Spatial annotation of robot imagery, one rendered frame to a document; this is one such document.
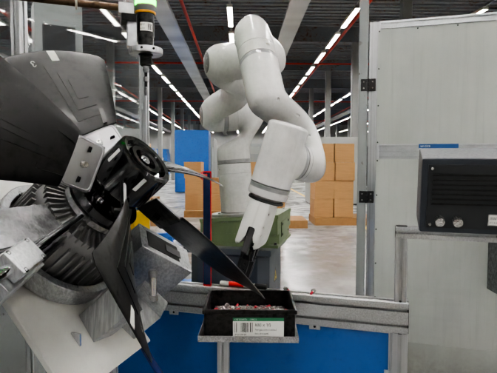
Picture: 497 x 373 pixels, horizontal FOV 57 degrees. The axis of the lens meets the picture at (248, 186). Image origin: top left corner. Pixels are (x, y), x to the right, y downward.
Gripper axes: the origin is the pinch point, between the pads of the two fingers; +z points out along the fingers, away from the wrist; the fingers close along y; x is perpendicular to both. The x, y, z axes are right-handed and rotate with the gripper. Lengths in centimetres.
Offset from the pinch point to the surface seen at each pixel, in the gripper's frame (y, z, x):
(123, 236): 34.1, -8.2, -11.2
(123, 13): 10, -43, -37
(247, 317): -6.9, 13.1, 2.5
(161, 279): 0.1, 9.6, -17.5
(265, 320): -8.1, 12.5, 6.6
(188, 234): 7.6, -4.4, -11.4
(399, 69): -173, -83, 13
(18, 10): -36, -43, -108
